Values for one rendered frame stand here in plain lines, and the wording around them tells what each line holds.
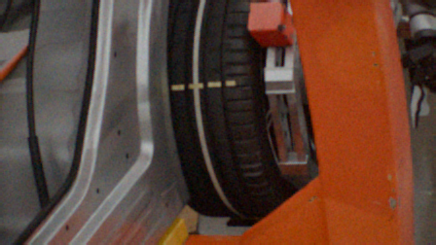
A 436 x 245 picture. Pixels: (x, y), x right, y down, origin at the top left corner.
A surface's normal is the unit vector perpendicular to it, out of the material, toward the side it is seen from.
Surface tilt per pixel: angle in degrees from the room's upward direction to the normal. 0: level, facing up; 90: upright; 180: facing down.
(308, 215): 90
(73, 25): 56
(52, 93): 6
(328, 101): 90
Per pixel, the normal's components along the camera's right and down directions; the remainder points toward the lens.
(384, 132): -0.33, 0.44
